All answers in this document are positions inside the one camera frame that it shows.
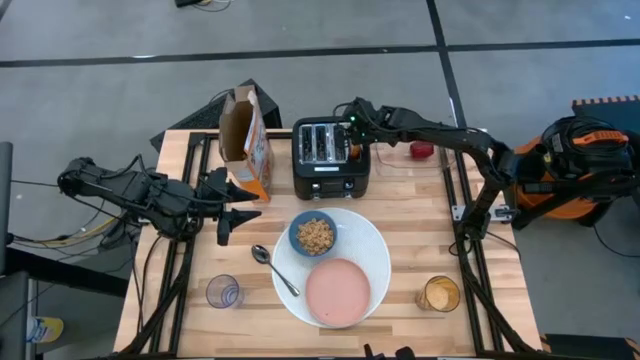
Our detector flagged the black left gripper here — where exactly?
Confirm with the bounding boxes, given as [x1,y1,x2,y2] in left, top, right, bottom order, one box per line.
[189,167,263,246]

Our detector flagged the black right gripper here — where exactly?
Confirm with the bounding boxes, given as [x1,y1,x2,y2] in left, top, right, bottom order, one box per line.
[333,97,401,162]

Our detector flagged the silver metal spoon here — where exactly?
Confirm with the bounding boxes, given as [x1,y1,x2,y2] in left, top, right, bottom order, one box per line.
[250,244,302,298]

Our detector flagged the orange cereal box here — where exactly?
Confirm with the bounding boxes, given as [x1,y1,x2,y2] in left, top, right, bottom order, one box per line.
[218,84,275,204]

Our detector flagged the red apple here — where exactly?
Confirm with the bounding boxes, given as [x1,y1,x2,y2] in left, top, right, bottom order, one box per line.
[409,140,436,161]

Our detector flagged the pink plate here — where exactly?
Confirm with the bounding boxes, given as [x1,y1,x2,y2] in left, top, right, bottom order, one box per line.
[304,257,372,329]

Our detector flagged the black toaster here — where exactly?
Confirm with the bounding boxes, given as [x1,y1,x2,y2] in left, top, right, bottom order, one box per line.
[291,115,373,202]

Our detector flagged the clear plastic container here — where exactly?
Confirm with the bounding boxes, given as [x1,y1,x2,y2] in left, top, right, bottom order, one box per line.
[372,141,444,180]

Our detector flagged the blue bowl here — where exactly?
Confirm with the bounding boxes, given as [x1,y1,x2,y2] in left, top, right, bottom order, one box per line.
[287,209,339,258]

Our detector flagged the cereal rings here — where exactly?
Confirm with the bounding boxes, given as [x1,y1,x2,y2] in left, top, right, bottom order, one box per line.
[296,218,335,256]

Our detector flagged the clear drinking glass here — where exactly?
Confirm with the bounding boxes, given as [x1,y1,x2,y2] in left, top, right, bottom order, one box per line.
[205,273,245,310]

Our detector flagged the white round woven placemat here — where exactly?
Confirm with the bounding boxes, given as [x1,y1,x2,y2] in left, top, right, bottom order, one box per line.
[270,206,392,330]

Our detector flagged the silver mounting plate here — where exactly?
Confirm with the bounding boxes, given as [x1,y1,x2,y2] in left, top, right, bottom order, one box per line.
[452,203,516,222]

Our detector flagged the amber drinking glass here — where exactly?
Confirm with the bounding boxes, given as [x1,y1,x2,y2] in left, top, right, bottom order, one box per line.
[415,275,462,314]

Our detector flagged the yellow white bottle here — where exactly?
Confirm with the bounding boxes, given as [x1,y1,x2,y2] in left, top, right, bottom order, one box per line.
[25,315,65,345]

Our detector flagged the orange black vacuum cleaner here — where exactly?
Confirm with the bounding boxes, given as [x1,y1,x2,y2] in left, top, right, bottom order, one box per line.
[512,114,640,229]

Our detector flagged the black orange striped platform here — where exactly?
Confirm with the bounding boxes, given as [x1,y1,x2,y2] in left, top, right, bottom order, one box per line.
[571,94,640,134]
[542,333,640,360]

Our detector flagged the black aluminium table frame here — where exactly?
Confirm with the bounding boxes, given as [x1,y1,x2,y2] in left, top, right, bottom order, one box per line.
[114,130,544,360]

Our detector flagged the black cable bundle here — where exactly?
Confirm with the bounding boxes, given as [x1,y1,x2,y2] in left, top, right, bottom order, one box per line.
[173,0,234,14]

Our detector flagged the black table camera mount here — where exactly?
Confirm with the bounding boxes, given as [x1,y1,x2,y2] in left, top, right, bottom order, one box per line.
[362,343,417,360]

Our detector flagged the grey post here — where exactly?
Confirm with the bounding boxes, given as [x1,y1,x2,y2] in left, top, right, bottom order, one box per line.
[0,141,14,275]

